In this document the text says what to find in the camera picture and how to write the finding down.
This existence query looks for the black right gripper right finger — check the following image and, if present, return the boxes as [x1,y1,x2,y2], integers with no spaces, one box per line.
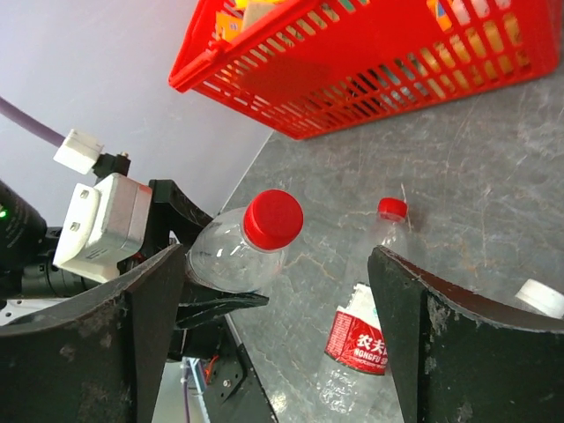
[367,247,563,422]

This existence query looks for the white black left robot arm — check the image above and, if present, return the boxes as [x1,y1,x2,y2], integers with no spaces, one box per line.
[1,180,269,361]

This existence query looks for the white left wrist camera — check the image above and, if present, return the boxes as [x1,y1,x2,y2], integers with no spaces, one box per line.
[53,173,152,283]

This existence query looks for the orange box large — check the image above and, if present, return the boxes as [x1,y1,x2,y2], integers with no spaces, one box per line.
[215,11,243,42]

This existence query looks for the red plastic shopping basket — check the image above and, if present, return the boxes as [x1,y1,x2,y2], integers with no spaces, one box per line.
[168,1,563,139]

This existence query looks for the clear bottle red label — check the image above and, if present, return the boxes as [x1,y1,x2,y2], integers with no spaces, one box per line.
[316,197,408,422]

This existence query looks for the clear bottle blue label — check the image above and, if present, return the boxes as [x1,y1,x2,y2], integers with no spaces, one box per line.
[513,278,564,321]

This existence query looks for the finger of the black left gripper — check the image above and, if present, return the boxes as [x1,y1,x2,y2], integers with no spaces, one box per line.
[175,282,269,330]
[148,180,212,247]

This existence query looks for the red bottle cap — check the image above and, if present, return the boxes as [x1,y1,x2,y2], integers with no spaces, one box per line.
[242,189,304,250]

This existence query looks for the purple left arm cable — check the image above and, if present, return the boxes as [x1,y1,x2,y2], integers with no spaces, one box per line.
[0,95,67,149]

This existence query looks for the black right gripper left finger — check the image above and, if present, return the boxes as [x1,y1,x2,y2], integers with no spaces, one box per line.
[1,245,184,422]

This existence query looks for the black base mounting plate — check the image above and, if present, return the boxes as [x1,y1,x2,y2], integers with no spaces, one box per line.
[203,315,278,423]

